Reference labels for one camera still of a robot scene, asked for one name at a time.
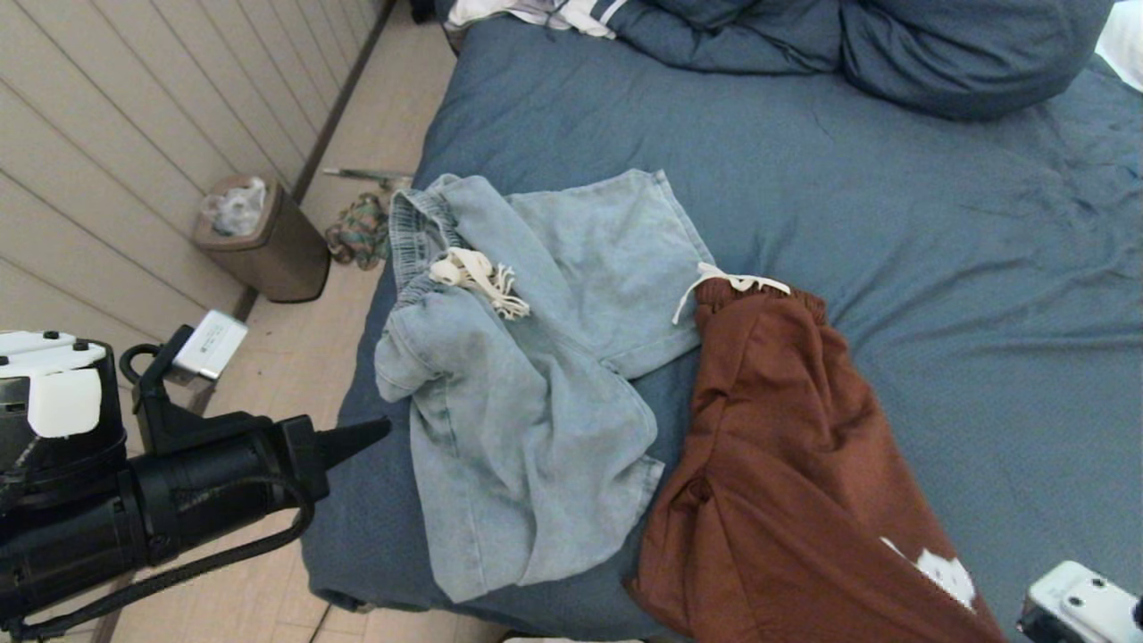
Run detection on light blue denim shorts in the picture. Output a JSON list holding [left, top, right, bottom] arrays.
[[373, 170, 715, 604]]

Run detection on multicoloured rag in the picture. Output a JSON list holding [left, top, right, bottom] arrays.
[[324, 192, 392, 271]]

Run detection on rust brown shorts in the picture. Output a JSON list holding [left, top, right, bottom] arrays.
[[625, 263, 1008, 643]]

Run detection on white striped garment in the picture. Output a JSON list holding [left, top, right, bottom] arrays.
[[445, 0, 630, 38]]

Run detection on thin silver metal rod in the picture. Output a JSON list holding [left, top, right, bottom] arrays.
[[321, 167, 413, 187]]

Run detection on crumpled blue duvet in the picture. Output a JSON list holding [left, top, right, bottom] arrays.
[[612, 0, 1117, 121]]

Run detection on blue bed cover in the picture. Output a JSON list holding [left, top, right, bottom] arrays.
[[299, 0, 1143, 643]]

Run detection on white pillow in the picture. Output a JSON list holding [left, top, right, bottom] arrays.
[[1094, 0, 1143, 92]]

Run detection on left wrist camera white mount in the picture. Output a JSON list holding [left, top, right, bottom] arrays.
[[0, 310, 249, 452]]

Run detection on brown trash bin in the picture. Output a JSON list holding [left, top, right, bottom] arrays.
[[192, 175, 331, 303]]

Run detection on clear plastic bin bag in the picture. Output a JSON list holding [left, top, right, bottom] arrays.
[[200, 177, 269, 237]]

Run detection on thin black left gripper cable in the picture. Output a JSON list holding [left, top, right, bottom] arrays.
[[0, 473, 318, 642]]

